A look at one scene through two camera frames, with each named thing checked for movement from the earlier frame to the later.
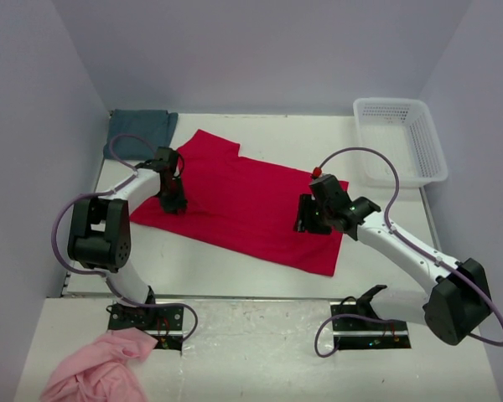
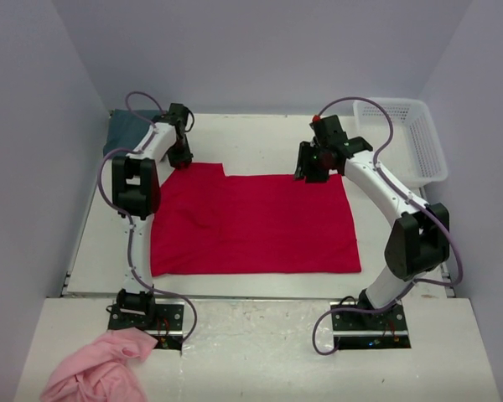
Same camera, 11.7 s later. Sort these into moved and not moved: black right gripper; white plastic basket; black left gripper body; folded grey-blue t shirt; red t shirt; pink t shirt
Moved: red t shirt; black left gripper body; black right gripper
Not moved: folded grey-blue t shirt; pink t shirt; white plastic basket
